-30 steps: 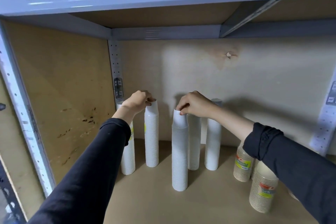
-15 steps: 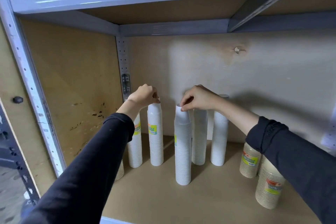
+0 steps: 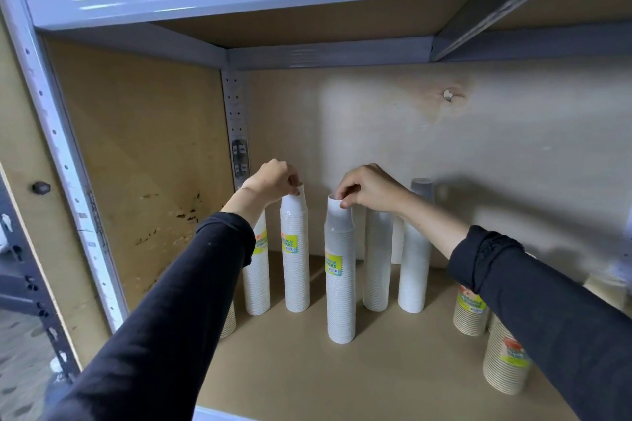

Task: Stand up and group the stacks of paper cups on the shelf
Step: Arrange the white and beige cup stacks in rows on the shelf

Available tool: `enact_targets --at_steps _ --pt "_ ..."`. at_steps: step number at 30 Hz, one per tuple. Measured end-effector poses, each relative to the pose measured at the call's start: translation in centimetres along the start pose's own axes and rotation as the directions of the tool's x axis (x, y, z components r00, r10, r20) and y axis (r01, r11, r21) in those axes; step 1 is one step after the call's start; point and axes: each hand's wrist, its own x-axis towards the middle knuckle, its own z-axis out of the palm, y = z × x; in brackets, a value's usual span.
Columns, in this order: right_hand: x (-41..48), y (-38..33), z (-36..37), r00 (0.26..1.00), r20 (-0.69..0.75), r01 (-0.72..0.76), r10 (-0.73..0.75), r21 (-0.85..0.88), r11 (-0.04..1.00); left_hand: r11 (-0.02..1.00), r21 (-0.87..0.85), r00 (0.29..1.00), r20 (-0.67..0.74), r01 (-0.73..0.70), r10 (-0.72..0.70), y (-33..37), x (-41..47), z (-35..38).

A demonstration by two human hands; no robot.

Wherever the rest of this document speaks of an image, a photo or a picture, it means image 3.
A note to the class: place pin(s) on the white metal shelf wooden boards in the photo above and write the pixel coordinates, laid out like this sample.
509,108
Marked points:
296,376

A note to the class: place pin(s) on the person's right hand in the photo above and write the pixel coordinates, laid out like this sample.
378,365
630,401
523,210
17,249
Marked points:
373,186

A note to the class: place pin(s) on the metal bolt head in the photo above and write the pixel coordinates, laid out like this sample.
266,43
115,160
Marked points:
448,95

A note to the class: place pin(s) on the stack of white plastic cups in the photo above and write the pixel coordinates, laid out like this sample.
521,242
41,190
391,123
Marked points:
416,267
295,267
377,263
259,282
339,302

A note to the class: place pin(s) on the black metal rack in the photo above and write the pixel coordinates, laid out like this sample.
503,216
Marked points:
20,287

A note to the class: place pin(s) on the grey upright joint plate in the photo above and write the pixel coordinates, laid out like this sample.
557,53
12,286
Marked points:
240,158

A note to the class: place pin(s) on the person's left forearm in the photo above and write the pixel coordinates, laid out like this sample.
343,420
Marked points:
173,317

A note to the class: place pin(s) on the stack of beige paper cups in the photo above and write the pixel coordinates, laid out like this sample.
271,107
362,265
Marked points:
605,287
228,322
506,364
469,319

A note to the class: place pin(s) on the person's right forearm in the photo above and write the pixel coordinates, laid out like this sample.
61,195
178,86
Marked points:
543,312

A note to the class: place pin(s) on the black bolt head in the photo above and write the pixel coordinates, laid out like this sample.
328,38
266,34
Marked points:
41,188

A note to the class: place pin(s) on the person's left hand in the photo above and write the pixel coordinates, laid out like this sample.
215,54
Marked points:
271,181

